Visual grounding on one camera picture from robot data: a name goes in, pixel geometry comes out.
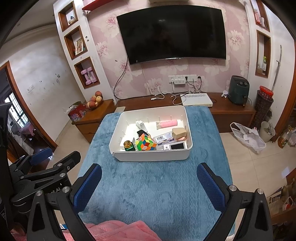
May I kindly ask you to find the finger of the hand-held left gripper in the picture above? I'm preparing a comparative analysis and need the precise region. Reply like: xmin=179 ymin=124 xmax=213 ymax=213
xmin=9 ymin=146 xmax=54 ymax=173
xmin=20 ymin=151 xmax=81 ymax=186

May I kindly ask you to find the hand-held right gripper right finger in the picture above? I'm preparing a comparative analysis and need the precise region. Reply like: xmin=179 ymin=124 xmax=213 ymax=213
xmin=196 ymin=162 xmax=274 ymax=241

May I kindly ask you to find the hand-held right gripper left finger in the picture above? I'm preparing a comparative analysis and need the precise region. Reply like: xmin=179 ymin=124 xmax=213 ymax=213
xmin=26 ymin=163 xmax=102 ymax=241

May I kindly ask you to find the white device with screen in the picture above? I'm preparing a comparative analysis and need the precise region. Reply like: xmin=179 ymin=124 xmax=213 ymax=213
xmin=162 ymin=142 xmax=187 ymax=151

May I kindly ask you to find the beige small box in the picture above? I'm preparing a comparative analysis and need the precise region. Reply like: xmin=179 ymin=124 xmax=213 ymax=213
xmin=171 ymin=127 xmax=187 ymax=138

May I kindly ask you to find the white storage bin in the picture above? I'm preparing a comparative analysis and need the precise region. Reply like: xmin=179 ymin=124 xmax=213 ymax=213
xmin=109 ymin=105 xmax=193 ymax=162

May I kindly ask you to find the clear plastic box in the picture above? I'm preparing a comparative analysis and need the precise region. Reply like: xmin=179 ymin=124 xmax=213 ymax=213
xmin=153 ymin=132 xmax=174 ymax=145

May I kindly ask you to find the multicoloured puzzle cube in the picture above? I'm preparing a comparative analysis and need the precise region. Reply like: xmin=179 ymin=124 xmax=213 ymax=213
xmin=135 ymin=133 xmax=158 ymax=151

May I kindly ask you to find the pink tube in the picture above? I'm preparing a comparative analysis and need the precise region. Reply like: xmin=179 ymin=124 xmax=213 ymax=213
xmin=156 ymin=119 xmax=178 ymax=129

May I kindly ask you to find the wooden side cabinet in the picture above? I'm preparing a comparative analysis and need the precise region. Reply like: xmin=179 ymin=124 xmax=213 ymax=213
xmin=72 ymin=99 xmax=116 ymax=143

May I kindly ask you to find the red printed box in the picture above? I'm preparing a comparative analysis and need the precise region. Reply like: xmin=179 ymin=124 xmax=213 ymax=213
xmin=67 ymin=102 xmax=88 ymax=122

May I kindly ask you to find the pink cloth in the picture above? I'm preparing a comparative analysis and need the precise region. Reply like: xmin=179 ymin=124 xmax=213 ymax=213
xmin=11 ymin=220 xmax=162 ymax=241

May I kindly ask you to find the blue plush blanket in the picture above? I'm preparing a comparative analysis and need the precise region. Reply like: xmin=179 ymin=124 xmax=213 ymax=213
xmin=77 ymin=105 xmax=234 ymax=237

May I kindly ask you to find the bowl of fruit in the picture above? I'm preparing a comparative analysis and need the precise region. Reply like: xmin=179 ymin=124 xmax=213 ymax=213
xmin=86 ymin=91 xmax=104 ymax=109

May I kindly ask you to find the white plastic bag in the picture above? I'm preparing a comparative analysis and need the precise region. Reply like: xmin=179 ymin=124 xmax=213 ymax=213
xmin=230 ymin=122 xmax=267 ymax=151

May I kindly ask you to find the wooden television cabinet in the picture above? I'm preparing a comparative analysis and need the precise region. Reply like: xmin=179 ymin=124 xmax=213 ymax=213
xmin=115 ymin=92 xmax=256 ymax=133

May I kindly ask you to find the white waste bucket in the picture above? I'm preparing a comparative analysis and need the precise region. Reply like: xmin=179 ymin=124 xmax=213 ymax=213
xmin=258 ymin=121 xmax=276 ymax=142

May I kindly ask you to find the pink dumbbell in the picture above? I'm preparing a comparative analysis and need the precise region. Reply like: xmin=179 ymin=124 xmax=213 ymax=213
xmin=80 ymin=69 xmax=91 ymax=85
xmin=87 ymin=67 xmax=97 ymax=82

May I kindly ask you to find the white router box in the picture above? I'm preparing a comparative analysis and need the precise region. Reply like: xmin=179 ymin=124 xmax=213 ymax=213
xmin=180 ymin=93 xmax=213 ymax=107

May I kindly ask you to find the yellow oil bottle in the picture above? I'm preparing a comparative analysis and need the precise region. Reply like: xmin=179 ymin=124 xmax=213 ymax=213
xmin=277 ymin=128 xmax=293 ymax=149

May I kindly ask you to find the dark jar red lid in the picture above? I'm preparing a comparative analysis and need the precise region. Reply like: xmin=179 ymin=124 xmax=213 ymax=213
xmin=250 ymin=86 xmax=274 ymax=129

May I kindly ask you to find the dark green air fryer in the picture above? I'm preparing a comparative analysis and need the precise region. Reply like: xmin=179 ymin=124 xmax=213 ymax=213
xmin=228 ymin=75 xmax=250 ymax=106

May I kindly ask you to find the picture book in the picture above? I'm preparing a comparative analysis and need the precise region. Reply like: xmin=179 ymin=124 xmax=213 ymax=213
xmin=75 ymin=38 xmax=85 ymax=55

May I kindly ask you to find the long curved stick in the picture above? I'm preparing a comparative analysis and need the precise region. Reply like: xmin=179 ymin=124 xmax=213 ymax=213
xmin=272 ymin=45 xmax=283 ymax=93

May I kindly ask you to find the black television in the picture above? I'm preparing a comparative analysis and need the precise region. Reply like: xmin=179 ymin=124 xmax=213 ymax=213
xmin=116 ymin=5 xmax=227 ymax=66

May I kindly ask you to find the wooden door frame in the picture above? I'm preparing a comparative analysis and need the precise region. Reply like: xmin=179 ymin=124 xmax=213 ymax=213
xmin=0 ymin=61 xmax=58 ymax=163

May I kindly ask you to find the wooden wall niche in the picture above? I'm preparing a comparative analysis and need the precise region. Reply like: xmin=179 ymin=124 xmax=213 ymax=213
xmin=250 ymin=0 xmax=270 ymax=32
xmin=255 ymin=29 xmax=271 ymax=78
xmin=64 ymin=25 xmax=87 ymax=61
xmin=58 ymin=1 xmax=79 ymax=32
xmin=74 ymin=56 xmax=100 ymax=90

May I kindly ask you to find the black television cable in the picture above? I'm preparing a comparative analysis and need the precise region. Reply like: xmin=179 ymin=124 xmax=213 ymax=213
xmin=113 ymin=56 xmax=130 ymax=100

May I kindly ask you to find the red wall shelf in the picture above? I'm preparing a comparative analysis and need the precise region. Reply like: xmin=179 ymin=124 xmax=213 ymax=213
xmin=82 ymin=0 xmax=102 ymax=11

